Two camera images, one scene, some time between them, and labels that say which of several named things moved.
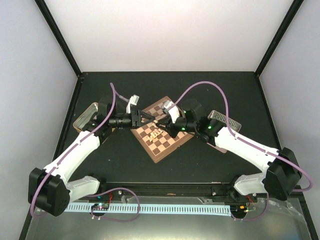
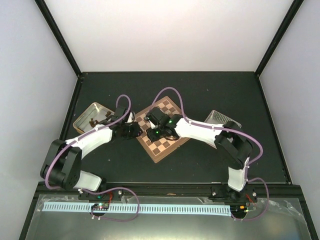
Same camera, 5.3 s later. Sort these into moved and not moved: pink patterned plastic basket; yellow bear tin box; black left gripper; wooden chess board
Moved: black left gripper
Not moved: yellow bear tin box; pink patterned plastic basket; wooden chess board
